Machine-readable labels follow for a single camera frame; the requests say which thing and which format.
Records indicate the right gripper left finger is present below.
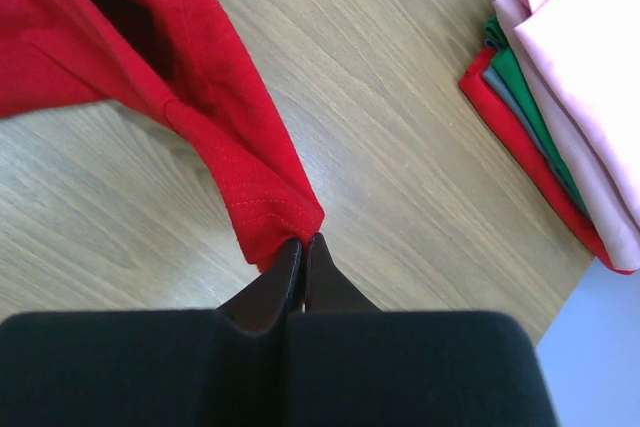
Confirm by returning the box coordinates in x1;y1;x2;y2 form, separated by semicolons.
216;239;303;335

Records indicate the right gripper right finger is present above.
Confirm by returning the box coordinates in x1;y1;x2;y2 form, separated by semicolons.
305;233;380;314

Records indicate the red t shirt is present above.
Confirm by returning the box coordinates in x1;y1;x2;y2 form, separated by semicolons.
1;0;324;269

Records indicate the folded red shirt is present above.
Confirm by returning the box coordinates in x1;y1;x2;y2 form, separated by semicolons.
458;47;632;275

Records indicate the folded grey shirt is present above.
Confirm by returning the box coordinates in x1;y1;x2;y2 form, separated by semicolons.
482;65;544;152

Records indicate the folded green shirt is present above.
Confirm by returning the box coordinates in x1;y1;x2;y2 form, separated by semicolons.
484;16;589;216

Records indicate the folded light pink shirt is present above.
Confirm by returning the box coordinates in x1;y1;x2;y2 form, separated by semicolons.
493;0;639;274

